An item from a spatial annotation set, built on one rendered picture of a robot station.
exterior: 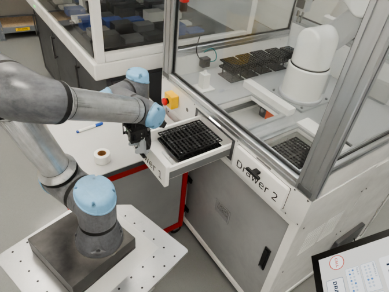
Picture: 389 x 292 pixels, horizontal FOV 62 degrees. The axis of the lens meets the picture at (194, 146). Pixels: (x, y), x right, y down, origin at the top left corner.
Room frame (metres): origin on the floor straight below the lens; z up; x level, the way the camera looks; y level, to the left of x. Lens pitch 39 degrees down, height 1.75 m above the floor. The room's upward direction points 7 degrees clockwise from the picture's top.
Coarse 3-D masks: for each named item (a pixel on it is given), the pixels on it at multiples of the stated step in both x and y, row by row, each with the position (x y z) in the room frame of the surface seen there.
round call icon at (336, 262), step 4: (332, 256) 0.53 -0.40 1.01; (336, 256) 0.52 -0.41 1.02; (340, 256) 0.52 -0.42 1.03; (328, 260) 0.52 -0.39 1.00; (332, 260) 0.51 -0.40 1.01; (336, 260) 0.51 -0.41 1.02; (340, 260) 0.51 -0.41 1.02; (332, 264) 0.50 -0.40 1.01; (336, 264) 0.50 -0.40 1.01; (340, 264) 0.50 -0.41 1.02; (344, 264) 0.49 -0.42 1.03; (332, 268) 0.49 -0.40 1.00; (336, 268) 0.49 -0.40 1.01; (340, 268) 0.48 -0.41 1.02
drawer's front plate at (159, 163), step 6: (144, 138) 1.04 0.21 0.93; (150, 150) 0.98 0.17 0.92; (150, 156) 0.98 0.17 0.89; (156, 156) 0.94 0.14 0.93; (150, 162) 0.98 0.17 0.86; (156, 162) 0.94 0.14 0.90; (162, 162) 0.91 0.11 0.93; (150, 168) 0.98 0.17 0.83; (156, 168) 0.94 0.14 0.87; (162, 168) 0.90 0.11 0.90; (168, 168) 0.89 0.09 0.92; (156, 174) 0.94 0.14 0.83; (162, 174) 0.90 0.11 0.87; (168, 174) 0.89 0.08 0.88; (162, 180) 0.90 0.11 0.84; (168, 180) 0.90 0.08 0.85
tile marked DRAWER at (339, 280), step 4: (328, 280) 0.46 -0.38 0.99; (332, 280) 0.46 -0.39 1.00; (336, 280) 0.46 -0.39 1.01; (340, 280) 0.45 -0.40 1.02; (328, 284) 0.45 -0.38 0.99; (332, 284) 0.45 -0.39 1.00; (336, 284) 0.45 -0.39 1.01; (340, 284) 0.44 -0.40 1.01; (344, 284) 0.44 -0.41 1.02; (328, 288) 0.45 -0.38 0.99; (332, 288) 0.44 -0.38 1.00; (336, 288) 0.44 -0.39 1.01; (340, 288) 0.43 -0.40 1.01; (344, 288) 0.43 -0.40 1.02
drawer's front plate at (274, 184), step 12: (240, 156) 1.03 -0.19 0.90; (252, 156) 1.00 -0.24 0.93; (252, 168) 0.97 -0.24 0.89; (264, 168) 0.94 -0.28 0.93; (264, 180) 0.92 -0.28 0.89; (276, 180) 0.88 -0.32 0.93; (264, 192) 0.91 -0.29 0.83; (276, 192) 0.87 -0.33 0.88; (288, 192) 0.85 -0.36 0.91; (276, 204) 0.86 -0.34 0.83
